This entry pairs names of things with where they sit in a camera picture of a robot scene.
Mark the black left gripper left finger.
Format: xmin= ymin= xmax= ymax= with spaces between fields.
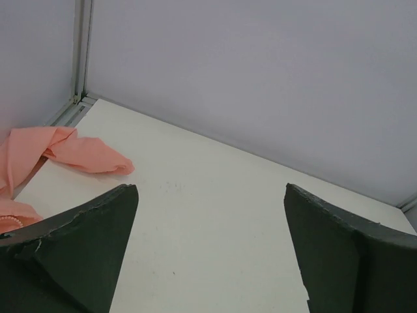
xmin=1 ymin=185 xmax=139 ymax=312

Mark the peach pink zip jacket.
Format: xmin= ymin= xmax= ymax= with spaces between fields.
xmin=1 ymin=127 xmax=135 ymax=233

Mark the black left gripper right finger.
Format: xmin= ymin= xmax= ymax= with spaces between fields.
xmin=284 ymin=184 xmax=416 ymax=312

